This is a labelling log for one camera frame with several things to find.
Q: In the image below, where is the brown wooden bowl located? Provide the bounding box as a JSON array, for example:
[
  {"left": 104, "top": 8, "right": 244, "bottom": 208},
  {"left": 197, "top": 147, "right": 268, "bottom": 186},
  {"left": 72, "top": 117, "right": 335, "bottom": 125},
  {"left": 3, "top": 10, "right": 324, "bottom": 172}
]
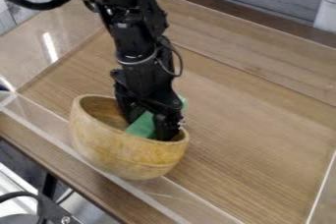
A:
[{"left": 68, "top": 94, "right": 191, "bottom": 181}]

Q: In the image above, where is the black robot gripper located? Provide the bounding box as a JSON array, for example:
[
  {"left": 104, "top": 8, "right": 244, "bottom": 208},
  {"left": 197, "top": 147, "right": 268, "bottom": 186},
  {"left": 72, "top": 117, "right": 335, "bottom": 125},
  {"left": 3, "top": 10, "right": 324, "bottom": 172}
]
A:
[{"left": 109, "top": 60, "right": 185, "bottom": 142}]

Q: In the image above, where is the white cylindrical container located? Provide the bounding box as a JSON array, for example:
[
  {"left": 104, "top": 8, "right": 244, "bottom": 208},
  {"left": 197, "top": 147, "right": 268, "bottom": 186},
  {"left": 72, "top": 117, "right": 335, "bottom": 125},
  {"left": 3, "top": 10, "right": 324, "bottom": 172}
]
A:
[{"left": 313, "top": 0, "right": 336, "bottom": 33}]

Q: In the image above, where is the black metal bracket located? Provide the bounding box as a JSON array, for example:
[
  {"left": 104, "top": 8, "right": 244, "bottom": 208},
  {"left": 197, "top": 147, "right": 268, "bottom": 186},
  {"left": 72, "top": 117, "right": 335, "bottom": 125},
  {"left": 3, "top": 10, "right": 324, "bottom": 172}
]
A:
[{"left": 37, "top": 195, "right": 83, "bottom": 224}]

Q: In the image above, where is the green rectangular block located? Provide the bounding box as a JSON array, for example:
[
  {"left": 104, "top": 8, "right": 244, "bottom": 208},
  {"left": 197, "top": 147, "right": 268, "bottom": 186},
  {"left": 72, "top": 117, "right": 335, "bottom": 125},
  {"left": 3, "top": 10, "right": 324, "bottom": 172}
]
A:
[{"left": 125, "top": 94, "right": 191, "bottom": 140}]

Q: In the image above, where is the black table leg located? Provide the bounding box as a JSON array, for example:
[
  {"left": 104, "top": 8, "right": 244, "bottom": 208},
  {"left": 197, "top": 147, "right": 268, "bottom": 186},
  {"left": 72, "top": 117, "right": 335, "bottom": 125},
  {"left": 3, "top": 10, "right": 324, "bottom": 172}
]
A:
[{"left": 41, "top": 173, "right": 57, "bottom": 199}]

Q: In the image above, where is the black cable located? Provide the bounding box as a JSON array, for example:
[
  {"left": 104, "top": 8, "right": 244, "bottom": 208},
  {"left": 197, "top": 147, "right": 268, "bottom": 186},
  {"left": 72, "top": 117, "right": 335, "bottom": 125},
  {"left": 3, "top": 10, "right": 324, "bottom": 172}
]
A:
[{"left": 0, "top": 191, "right": 44, "bottom": 224}]

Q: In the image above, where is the clear acrylic tray wall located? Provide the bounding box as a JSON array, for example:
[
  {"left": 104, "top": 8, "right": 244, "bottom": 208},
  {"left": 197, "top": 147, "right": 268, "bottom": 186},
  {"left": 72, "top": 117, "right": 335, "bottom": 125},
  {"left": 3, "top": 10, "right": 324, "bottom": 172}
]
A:
[{"left": 0, "top": 81, "right": 244, "bottom": 224}]

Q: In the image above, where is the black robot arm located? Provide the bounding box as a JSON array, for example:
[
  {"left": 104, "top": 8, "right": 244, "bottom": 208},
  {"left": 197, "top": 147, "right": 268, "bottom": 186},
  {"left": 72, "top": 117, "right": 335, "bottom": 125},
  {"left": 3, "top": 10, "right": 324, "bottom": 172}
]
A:
[{"left": 8, "top": 0, "right": 184, "bottom": 140}]

